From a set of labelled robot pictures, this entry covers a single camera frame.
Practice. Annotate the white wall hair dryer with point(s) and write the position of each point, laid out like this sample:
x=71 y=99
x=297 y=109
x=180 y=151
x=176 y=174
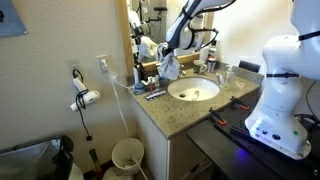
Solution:
x=84 y=96

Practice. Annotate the clear soap pump bottle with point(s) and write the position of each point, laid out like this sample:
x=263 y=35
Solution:
x=229 y=77

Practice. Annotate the white round waste basket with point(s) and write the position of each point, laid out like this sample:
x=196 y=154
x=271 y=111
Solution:
x=128 y=154

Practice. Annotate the black object at counter corner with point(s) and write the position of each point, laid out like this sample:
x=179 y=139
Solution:
x=249 y=66

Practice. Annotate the dark glass bottle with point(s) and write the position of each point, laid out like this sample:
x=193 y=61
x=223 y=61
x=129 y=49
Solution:
x=142 y=72

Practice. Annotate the blue mouthwash bottle black cap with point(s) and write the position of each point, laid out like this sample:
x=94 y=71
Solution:
x=213 y=49

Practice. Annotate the white oval sink basin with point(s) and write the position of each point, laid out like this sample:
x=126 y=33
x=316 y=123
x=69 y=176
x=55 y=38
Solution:
x=184 y=88

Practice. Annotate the orange black clamp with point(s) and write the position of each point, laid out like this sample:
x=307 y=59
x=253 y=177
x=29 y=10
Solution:
x=219 y=119
x=242 y=105

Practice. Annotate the tall white spray bottle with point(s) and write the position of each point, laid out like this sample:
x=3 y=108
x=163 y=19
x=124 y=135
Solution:
x=204 y=54

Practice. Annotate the blue white pill packet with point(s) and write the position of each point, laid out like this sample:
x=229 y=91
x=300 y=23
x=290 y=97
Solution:
x=155 y=95

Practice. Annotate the blue round lid container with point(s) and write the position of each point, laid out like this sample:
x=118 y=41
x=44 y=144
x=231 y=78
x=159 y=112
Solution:
x=139 y=88

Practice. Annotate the grey tray of toiletries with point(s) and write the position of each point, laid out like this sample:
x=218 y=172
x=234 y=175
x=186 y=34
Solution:
x=163 y=81

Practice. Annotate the white towel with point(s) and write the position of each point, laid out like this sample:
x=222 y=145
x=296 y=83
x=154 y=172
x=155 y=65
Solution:
x=169 y=65

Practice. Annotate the blue white toothpaste box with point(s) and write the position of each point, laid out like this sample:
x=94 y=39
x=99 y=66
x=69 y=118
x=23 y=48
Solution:
x=220 y=79

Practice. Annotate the black bin with liner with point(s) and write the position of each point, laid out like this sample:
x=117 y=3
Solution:
x=44 y=159

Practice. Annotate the grey green mug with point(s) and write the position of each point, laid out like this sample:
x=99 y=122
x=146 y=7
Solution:
x=199 y=66

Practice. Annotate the wood framed wall mirror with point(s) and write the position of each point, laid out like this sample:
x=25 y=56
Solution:
x=158 y=32

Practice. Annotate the chrome sink faucet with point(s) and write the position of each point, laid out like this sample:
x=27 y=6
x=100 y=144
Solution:
x=182 y=72

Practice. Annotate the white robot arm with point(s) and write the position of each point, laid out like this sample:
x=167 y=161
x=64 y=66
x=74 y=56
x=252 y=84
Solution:
x=288 y=59

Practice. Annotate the white wall outlet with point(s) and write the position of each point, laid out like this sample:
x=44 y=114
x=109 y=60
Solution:
x=102 y=63

